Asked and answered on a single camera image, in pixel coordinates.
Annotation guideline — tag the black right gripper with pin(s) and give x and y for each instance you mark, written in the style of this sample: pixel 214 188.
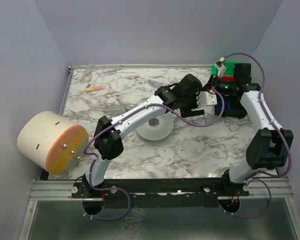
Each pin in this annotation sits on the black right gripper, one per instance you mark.
pixel 215 83

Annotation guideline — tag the green storage bin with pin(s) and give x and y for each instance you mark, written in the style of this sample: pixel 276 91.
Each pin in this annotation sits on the green storage bin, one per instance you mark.
pixel 230 67

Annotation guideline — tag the white perforated cable spool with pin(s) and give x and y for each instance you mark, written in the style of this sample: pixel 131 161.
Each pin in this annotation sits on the white perforated cable spool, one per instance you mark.
pixel 157 128

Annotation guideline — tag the white packaged ruler set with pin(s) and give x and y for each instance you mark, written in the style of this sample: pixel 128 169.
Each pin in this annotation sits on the white packaged ruler set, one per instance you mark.
pixel 152 84

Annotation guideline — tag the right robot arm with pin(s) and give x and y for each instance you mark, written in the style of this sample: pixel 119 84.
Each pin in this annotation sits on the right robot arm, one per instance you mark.
pixel 239 97

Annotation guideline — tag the red storage bin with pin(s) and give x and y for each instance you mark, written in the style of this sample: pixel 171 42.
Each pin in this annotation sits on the red storage bin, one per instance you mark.
pixel 228 79

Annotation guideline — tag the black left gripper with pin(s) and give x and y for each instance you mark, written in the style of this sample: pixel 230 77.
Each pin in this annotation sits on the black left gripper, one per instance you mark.
pixel 192 110

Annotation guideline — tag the clear plastic T piece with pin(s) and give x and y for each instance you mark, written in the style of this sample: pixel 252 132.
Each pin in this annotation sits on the clear plastic T piece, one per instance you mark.
pixel 86 71

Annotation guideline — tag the black storage bin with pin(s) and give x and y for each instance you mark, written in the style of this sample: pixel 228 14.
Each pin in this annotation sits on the black storage bin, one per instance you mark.
pixel 233 108

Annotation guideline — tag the white purple pen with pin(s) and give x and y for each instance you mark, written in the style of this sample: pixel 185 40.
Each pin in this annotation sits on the white purple pen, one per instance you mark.
pixel 92 81

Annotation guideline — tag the beige cylinder with orange disc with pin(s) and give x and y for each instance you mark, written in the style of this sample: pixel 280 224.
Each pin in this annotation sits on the beige cylinder with orange disc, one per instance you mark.
pixel 53 142

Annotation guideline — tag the pink yellow highlighter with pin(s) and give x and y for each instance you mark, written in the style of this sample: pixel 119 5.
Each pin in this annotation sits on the pink yellow highlighter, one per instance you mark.
pixel 94 88

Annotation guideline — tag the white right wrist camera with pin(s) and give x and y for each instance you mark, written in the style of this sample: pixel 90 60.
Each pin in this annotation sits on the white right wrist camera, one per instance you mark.
pixel 221 69

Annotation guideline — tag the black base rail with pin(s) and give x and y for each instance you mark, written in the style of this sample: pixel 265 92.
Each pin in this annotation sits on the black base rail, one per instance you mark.
pixel 159 193

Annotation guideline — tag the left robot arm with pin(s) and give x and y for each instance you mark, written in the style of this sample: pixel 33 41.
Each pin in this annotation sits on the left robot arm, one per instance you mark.
pixel 110 133

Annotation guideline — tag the grey cardboard box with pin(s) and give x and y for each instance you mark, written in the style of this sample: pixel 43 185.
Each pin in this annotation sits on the grey cardboard box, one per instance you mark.
pixel 114 109

